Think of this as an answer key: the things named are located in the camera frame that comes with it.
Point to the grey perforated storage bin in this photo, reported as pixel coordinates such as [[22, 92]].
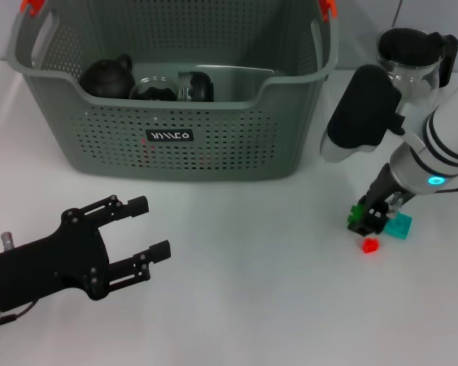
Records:
[[213, 145]]

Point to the dark clay teapot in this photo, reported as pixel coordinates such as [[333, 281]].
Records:
[[107, 80]]

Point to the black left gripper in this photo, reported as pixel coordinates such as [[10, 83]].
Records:
[[49, 263]]

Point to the silver angled gripper plug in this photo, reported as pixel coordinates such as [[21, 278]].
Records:
[[395, 202]]

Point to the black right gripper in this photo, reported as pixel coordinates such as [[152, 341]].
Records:
[[379, 187]]

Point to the orange bin clip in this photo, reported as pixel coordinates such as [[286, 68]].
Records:
[[327, 8], [32, 7]]

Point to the chunky green brick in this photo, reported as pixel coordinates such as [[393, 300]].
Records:
[[354, 212]]

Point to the silver straight gripper plug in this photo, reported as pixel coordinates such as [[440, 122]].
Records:
[[6, 240]]

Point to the teal square plate brick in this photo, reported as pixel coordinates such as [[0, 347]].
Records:
[[398, 228]]

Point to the glass pitcher black lid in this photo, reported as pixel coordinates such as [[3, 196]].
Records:
[[416, 76]]

